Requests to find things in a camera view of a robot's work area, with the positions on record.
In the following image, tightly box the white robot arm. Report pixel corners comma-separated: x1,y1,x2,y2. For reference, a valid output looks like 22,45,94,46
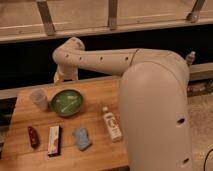
53,38,193,171

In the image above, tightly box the green ceramic bowl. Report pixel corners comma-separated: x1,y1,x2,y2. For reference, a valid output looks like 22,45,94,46
50,89,84,117

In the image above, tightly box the light blue ceramic cup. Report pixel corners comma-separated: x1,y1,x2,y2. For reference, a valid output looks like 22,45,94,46
72,127,92,151

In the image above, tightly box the translucent plastic cup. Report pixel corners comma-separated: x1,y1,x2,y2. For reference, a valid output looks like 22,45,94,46
29,89,48,111

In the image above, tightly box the white plastic bottle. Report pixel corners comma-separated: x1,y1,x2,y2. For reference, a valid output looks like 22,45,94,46
102,106,122,142

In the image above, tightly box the wooden table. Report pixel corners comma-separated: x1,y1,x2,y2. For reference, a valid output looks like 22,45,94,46
0,79,128,171

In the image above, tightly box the black and white box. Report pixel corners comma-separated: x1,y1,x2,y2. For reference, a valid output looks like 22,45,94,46
48,125,61,157

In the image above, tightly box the small white figurine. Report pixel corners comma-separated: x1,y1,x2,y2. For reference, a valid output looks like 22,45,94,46
186,51,195,66

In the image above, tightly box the metal window frame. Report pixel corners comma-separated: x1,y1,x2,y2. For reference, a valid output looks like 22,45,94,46
0,0,213,43

